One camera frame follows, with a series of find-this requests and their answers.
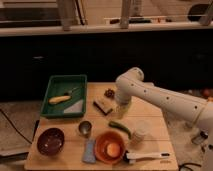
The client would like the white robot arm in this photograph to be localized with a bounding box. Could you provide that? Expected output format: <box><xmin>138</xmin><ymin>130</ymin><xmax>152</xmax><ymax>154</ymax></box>
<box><xmin>115</xmin><ymin>67</ymin><xmax>213</xmax><ymax>171</ymax></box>

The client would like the orange bowl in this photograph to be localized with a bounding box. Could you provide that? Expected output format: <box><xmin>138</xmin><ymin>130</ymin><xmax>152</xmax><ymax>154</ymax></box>
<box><xmin>94</xmin><ymin>131</ymin><xmax>125</xmax><ymax>164</ymax></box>

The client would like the orange fruit in bowl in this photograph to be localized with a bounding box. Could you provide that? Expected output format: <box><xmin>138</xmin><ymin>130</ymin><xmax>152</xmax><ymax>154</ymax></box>
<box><xmin>106</xmin><ymin>143</ymin><xmax>120</xmax><ymax>158</ymax></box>

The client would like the purple bowl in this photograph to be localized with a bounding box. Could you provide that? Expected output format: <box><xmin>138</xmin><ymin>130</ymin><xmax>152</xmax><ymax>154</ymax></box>
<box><xmin>37</xmin><ymin>128</ymin><xmax>65</xmax><ymax>156</ymax></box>

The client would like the dark red grape bunch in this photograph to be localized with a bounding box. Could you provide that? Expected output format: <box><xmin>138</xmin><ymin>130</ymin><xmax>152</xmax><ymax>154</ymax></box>
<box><xmin>104</xmin><ymin>89</ymin><xmax>115</xmax><ymax>99</ymax></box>

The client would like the light green cup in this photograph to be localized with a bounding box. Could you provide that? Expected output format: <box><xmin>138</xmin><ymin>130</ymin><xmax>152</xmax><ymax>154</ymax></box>
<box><xmin>117</xmin><ymin>105</ymin><xmax>129</xmax><ymax>118</ymax></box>

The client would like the green plastic tray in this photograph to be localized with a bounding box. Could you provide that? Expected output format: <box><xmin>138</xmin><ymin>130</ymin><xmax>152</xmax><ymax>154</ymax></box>
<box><xmin>41</xmin><ymin>75</ymin><xmax>87</xmax><ymax>119</ymax></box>

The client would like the white cloth in tray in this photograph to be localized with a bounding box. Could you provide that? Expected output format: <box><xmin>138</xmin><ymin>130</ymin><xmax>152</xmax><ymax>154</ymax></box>
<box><xmin>64</xmin><ymin>100</ymin><xmax>83</xmax><ymax>113</ymax></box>

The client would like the small metal cup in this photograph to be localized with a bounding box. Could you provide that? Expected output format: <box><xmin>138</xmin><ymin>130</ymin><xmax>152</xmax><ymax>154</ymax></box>
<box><xmin>78</xmin><ymin>121</ymin><xmax>92</xmax><ymax>138</ymax></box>

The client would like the clear plastic cup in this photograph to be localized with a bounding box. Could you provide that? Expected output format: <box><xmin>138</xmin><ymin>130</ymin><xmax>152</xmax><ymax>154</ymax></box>
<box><xmin>131</xmin><ymin>120</ymin><xmax>150</xmax><ymax>144</ymax></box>

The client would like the blue sponge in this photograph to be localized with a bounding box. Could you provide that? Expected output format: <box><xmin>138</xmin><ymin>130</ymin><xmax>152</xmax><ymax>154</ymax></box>
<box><xmin>82</xmin><ymin>139</ymin><xmax>96</xmax><ymax>164</ymax></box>

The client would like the spice jar rack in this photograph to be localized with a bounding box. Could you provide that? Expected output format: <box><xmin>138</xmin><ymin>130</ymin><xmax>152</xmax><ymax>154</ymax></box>
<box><xmin>191</xmin><ymin>131</ymin><xmax>208</xmax><ymax>145</ymax></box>

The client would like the black cable on floor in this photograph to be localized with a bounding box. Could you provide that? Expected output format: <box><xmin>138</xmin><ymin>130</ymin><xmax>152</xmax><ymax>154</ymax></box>
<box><xmin>0</xmin><ymin>108</ymin><xmax>34</xmax><ymax>145</ymax></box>

